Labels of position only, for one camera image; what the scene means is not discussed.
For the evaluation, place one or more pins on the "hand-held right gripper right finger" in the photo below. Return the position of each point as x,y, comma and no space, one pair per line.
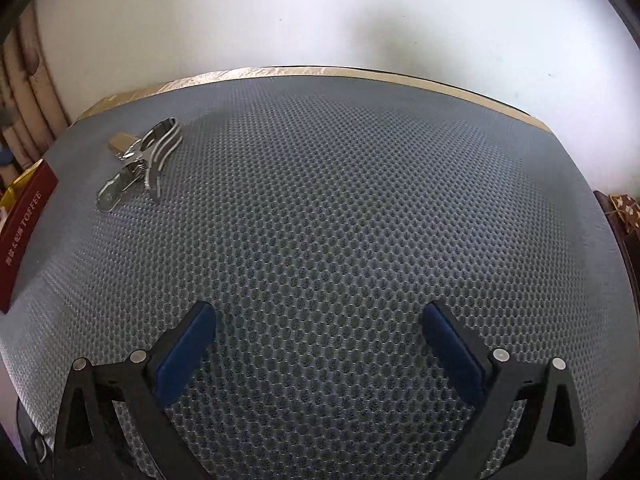
455,355

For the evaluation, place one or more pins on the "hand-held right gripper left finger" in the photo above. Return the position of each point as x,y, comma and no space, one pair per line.
182,355

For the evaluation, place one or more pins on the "gold tin tray red outside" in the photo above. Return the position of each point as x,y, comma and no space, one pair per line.
25,240

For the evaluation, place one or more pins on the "steel spring clip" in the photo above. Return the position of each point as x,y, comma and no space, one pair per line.
157,135
120,185

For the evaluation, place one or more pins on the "grey mesh mat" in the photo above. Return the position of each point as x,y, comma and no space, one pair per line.
320,210

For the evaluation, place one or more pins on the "small beige wooden piece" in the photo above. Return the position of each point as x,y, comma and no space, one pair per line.
120,142

